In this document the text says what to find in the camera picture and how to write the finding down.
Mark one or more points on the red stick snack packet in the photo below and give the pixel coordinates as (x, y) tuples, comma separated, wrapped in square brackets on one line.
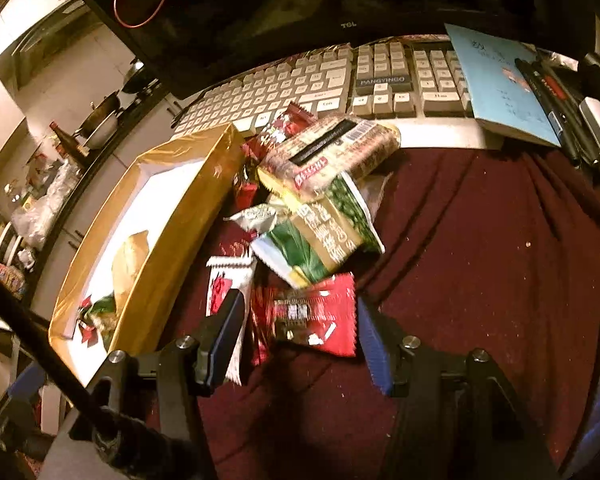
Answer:
[(245, 190)]

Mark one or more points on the light blue book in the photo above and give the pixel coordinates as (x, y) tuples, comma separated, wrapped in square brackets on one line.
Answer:
[(500, 80)]

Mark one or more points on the dark sauce bottle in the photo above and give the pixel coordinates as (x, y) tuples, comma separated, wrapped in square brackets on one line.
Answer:
[(65, 137)]

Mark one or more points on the white lower cabinets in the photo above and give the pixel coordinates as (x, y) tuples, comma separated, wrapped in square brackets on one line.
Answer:
[(135, 145)]

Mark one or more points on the brown barcode snack package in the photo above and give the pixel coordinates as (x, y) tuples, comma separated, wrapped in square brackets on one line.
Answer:
[(330, 155)]

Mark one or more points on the black monitor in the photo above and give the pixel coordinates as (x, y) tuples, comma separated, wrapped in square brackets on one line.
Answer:
[(280, 0)]

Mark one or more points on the green pea snack packet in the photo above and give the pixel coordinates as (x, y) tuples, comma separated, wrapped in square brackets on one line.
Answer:
[(330, 240)]

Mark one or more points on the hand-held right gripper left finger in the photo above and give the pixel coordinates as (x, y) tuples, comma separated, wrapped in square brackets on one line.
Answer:
[(230, 325)]

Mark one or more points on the dark frying pan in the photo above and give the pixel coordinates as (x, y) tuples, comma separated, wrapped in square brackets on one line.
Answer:
[(100, 110)]

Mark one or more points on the green yellow-label snack packet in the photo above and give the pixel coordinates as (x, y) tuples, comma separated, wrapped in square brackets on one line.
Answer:
[(102, 307)]

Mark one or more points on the black marker pen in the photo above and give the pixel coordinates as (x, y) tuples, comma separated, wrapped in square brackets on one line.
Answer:
[(572, 110), (537, 87)]

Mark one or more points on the clear plastic bags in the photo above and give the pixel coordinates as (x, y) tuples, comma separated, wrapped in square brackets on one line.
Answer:
[(45, 200)]

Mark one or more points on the dish rack with plates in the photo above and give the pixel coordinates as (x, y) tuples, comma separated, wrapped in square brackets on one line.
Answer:
[(0, 235)]

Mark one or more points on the small green white packet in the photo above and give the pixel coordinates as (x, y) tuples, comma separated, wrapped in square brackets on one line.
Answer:
[(255, 216)]

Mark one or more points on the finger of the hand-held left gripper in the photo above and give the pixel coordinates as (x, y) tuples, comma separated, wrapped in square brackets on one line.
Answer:
[(26, 382)]

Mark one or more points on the white bowl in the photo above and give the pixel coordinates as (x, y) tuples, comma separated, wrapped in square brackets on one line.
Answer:
[(102, 135)]

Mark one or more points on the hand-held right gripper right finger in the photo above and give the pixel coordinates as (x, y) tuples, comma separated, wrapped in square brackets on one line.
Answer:
[(375, 345)]

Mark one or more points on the gold cardboard box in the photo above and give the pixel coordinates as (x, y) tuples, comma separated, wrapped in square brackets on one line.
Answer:
[(180, 220)]

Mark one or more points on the beige keyboard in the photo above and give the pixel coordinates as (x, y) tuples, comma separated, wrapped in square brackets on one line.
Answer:
[(330, 85)]

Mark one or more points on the yellow snack packet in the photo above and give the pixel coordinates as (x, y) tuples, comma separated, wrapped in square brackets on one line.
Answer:
[(130, 260)]

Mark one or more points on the small red snack packet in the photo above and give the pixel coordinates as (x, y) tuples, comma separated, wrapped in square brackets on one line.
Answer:
[(86, 332)]

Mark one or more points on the red black-label snack packet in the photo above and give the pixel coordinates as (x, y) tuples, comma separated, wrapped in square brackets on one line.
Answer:
[(325, 310)]

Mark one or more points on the white red snack packet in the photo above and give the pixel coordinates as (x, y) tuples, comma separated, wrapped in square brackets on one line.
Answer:
[(220, 280)]

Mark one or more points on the dark red cloth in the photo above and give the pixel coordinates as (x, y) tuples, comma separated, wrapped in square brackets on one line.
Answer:
[(480, 260)]

